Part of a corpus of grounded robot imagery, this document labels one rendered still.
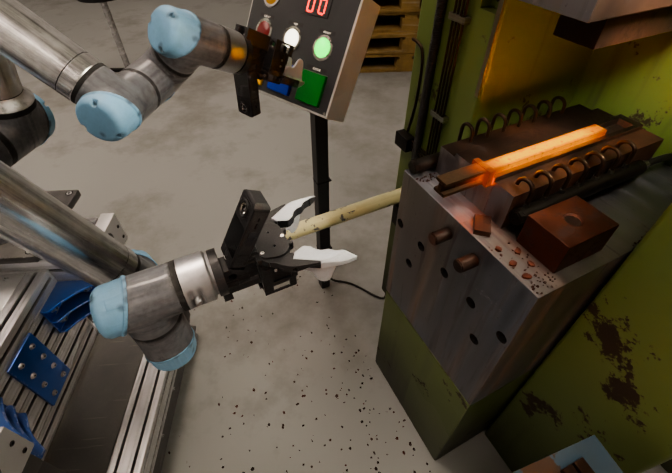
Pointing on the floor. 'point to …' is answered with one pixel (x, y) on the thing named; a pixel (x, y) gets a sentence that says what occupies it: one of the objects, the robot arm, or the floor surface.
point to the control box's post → (320, 178)
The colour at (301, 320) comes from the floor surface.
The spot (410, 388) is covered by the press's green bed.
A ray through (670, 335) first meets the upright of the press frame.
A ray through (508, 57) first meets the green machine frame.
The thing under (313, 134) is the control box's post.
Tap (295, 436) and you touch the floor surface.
